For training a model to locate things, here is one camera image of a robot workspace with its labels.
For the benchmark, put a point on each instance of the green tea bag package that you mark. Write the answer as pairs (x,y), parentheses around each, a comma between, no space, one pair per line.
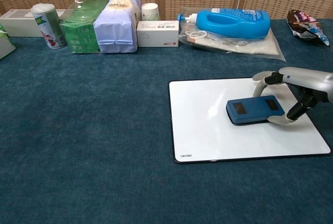
(78,34)

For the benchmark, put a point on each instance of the white-lidded printed can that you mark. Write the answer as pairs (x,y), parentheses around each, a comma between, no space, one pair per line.
(49,28)

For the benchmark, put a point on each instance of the white pill bottle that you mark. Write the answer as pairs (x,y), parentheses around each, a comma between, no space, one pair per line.
(150,13)

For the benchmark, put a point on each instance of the small white carton box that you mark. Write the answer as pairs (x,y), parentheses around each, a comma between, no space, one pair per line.
(156,35)

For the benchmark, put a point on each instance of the blue board eraser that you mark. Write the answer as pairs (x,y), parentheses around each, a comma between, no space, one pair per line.
(255,109)

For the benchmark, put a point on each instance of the white power strip box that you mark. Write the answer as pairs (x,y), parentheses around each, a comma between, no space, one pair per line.
(20,26)

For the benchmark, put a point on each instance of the brown snack bag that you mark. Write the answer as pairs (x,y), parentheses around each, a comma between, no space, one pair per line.
(304,28)

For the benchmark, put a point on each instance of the green tissue pack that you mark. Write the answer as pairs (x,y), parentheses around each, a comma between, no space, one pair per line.
(6,47)

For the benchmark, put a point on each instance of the blue pump detergent bottle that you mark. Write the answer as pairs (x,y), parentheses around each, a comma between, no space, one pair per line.
(229,24)

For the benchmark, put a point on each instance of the clear zip plastic bag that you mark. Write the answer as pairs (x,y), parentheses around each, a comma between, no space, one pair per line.
(260,49)

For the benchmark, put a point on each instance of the dark teal table carpet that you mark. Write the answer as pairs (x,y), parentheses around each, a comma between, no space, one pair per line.
(91,130)

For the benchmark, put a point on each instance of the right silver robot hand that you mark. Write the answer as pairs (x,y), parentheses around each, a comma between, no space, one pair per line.
(307,80)

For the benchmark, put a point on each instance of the white writing board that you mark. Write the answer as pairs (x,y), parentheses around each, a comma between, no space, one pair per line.
(203,135)

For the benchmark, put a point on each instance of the lavender paper bag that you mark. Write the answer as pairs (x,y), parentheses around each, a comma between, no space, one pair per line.
(114,31)

